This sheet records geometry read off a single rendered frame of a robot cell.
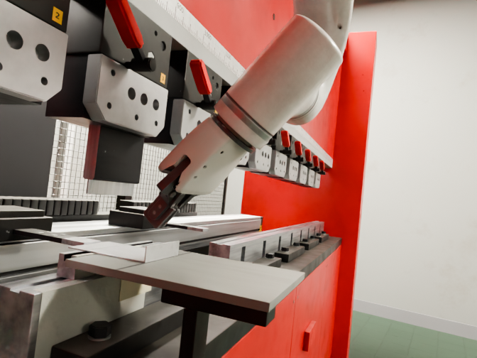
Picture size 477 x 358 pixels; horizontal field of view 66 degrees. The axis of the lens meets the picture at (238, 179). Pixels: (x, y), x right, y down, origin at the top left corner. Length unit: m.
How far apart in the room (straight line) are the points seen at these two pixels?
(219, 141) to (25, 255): 0.48
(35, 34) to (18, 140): 0.69
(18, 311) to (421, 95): 4.08
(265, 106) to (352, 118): 2.23
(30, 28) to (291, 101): 0.28
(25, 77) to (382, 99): 4.05
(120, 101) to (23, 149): 0.62
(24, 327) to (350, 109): 2.44
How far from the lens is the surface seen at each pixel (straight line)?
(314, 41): 0.46
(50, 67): 0.44
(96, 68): 0.49
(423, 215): 4.10
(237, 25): 0.89
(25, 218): 0.72
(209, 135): 0.45
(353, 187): 2.60
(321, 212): 2.62
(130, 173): 0.59
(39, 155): 1.14
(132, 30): 0.49
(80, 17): 0.54
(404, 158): 4.15
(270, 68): 0.45
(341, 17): 0.55
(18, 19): 0.42
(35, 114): 1.13
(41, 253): 0.83
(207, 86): 0.65
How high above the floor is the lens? 1.10
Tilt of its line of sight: 2 degrees up
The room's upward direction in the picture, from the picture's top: 6 degrees clockwise
